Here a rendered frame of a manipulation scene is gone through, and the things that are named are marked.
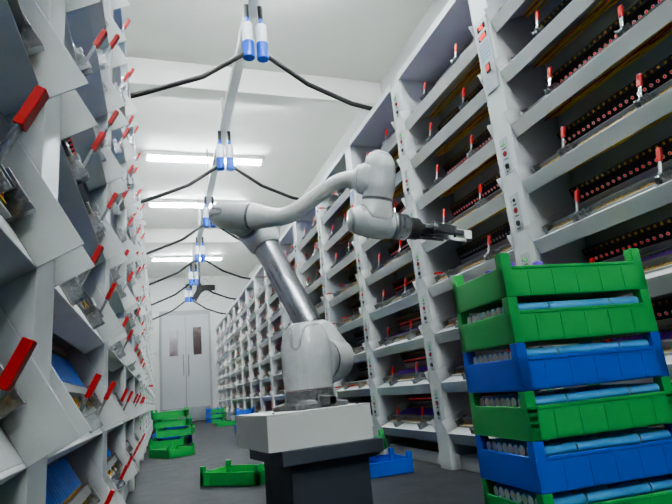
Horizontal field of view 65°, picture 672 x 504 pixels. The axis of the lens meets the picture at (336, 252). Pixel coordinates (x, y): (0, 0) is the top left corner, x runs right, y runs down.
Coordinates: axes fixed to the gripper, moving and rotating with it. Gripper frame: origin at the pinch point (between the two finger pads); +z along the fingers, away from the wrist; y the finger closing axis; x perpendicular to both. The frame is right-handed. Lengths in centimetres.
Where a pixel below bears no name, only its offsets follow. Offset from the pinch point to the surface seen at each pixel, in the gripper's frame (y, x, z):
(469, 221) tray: -7.0, 8.8, 8.4
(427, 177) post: -44, 43, 11
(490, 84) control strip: 20, 48, 2
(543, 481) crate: 77, -70, -33
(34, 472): 92, -67, -104
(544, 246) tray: 28.9, -11.1, 10.9
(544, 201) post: 25.6, 5.4, 15.3
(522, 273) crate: 77, -36, -35
